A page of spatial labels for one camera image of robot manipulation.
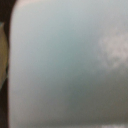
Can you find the light blue cup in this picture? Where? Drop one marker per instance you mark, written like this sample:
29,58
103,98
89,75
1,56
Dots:
68,63

